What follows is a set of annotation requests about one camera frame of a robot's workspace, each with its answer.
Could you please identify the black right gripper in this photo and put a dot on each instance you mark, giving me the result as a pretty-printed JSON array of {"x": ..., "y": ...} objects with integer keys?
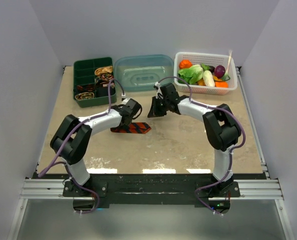
[{"x": 154, "y": 112}]

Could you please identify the dark purple toy eggplant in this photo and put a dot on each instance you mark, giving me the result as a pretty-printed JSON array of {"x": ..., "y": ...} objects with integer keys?
[{"x": 210, "y": 68}]

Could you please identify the rolled patterned tie top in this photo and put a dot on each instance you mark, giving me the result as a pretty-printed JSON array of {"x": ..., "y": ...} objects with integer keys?
[{"x": 104, "y": 70}]

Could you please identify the green compartment organizer box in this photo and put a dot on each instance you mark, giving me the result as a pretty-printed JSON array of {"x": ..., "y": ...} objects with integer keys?
[{"x": 84, "y": 73}]

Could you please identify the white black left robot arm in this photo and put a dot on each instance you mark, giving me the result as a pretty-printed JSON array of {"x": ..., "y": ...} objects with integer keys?
[{"x": 71, "y": 139}]

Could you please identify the teal translucent plastic tub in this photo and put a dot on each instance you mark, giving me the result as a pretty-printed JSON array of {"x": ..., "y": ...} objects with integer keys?
[{"x": 140, "y": 73}]

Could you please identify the white toy radish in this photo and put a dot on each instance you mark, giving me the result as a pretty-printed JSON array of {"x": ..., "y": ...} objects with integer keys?
[{"x": 208, "y": 78}]

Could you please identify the purple toy onion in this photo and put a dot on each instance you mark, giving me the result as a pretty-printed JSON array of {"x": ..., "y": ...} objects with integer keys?
[{"x": 219, "y": 71}]

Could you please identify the yellow toy pepper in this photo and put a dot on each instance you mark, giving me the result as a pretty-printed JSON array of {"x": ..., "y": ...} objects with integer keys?
[{"x": 201, "y": 82}]

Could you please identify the green toy lettuce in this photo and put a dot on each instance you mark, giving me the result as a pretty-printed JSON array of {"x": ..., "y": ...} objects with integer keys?
[{"x": 192, "y": 74}]

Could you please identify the orange toy pumpkin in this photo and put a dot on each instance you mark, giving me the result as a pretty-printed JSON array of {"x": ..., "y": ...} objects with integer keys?
[{"x": 185, "y": 64}]

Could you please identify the rolled dark patterned tie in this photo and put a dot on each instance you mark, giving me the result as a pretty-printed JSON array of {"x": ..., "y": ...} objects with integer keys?
[{"x": 103, "y": 81}]

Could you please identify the rolled floral tie front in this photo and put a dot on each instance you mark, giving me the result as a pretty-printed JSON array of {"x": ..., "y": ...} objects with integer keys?
[{"x": 84, "y": 96}]

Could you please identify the aluminium frame rail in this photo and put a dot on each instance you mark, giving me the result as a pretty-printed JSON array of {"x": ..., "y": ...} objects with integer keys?
[{"x": 148, "y": 208}]

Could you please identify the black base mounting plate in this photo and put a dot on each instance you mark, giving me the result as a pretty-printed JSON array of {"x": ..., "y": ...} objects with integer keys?
[{"x": 153, "y": 189}]

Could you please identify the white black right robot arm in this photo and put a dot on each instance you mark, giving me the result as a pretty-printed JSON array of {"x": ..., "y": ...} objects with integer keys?
[{"x": 222, "y": 128}]

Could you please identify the rolled red brown tie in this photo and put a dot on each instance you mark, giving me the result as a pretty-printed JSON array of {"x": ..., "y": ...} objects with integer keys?
[{"x": 85, "y": 88}]

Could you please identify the orange toy carrot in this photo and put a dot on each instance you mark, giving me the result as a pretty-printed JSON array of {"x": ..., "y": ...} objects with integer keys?
[{"x": 221, "y": 84}]

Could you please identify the orange navy striped tie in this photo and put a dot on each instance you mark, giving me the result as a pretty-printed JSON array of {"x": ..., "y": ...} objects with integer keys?
[{"x": 132, "y": 128}]

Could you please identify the white perforated plastic basket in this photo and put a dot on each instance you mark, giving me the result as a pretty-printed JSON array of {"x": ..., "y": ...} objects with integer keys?
[{"x": 205, "y": 59}]

